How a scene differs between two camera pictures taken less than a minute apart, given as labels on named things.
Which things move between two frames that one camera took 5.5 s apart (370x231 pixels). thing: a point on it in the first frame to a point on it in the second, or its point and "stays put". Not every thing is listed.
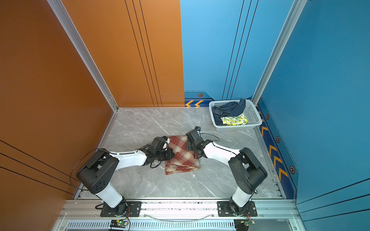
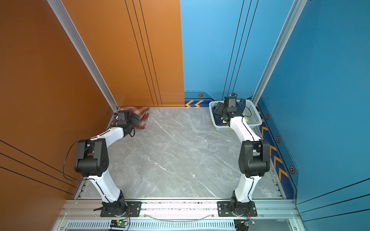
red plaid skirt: [184, 160] to [144, 112]
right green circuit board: [242, 224] stays put
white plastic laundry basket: [254, 119] stays put
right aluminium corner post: [289, 23] stays put
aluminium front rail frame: [86, 215] stays put
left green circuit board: [118, 223] stays put
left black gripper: [169, 151] to [135, 121]
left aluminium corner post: [64, 19] stays put
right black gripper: [188, 145] to [219, 108]
